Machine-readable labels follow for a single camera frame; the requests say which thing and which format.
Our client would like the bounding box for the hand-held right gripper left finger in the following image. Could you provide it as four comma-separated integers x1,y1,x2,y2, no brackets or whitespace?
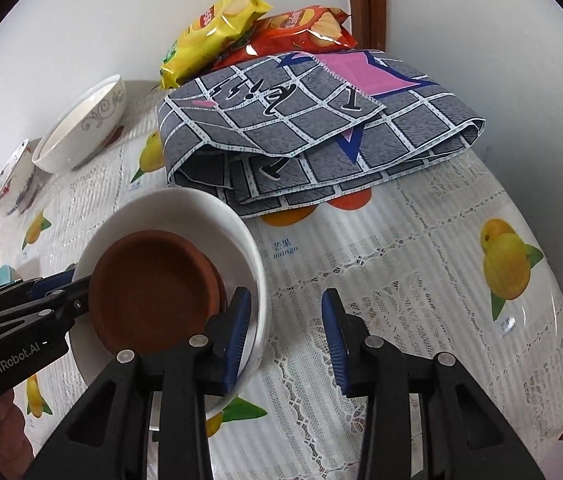
22,286,253,480

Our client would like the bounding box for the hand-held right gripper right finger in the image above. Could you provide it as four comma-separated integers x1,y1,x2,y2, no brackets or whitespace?
321,287,545,480

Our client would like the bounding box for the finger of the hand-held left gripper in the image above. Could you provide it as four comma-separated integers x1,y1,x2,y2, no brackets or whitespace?
22,269,80,296
36,275,95,331

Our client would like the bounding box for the brown clay dish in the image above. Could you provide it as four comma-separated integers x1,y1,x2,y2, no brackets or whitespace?
209,260,228,313
88,229,222,356

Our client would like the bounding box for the plain white bowl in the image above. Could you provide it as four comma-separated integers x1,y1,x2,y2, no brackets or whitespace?
72,187,270,418

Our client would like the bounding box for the person's left hand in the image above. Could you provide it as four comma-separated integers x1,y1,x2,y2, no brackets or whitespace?
0,390,30,461

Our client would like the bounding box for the white bowl blue floral print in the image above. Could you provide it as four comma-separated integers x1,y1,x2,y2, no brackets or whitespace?
0,139,38,217

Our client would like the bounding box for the fruit print tablecloth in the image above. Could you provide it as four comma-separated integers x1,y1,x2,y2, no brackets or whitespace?
0,80,563,480

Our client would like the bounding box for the large white printed bowl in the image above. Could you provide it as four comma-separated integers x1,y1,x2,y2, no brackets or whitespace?
32,74,127,173

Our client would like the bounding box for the grey checked folded cloth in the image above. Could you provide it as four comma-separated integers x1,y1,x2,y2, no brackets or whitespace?
158,49,487,220

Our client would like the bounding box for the yellow snack bag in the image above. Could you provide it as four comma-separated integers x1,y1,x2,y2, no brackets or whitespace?
159,0,273,91

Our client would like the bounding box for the red snack bag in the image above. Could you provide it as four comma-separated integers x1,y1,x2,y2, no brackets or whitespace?
210,5,357,72

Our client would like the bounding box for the brown wooden door frame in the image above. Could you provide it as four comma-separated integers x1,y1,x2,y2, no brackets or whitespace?
346,0,387,51

